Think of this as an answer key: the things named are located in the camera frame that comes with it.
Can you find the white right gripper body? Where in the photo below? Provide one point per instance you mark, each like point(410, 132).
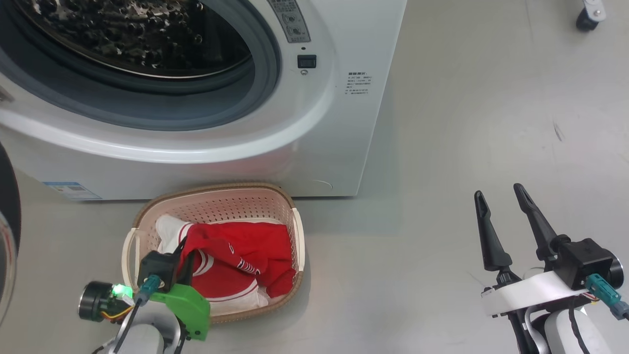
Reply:
point(530, 292)

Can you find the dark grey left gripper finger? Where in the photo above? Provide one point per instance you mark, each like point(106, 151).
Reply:
point(181, 247)
point(188, 268)

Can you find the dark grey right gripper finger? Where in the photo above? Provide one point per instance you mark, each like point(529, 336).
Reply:
point(491, 241)
point(538, 221)

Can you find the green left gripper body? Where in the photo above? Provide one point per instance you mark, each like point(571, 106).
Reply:
point(189, 309)

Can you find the red white garment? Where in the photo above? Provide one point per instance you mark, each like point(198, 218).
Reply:
point(241, 255)

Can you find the black glass washing machine door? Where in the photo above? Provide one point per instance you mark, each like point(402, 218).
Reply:
point(9, 221)

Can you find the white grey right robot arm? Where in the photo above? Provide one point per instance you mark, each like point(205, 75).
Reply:
point(570, 329)

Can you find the cream laundry basket brown rim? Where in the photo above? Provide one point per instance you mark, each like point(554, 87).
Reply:
point(221, 204)

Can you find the white washing machine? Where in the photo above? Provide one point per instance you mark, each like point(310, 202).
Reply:
point(319, 123)

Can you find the blue energy label sticker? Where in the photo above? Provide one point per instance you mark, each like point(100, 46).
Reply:
point(72, 191)

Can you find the grey leg with black caster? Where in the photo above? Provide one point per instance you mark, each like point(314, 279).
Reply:
point(589, 14)

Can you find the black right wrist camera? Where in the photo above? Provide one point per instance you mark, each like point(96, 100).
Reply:
point(585, 258)

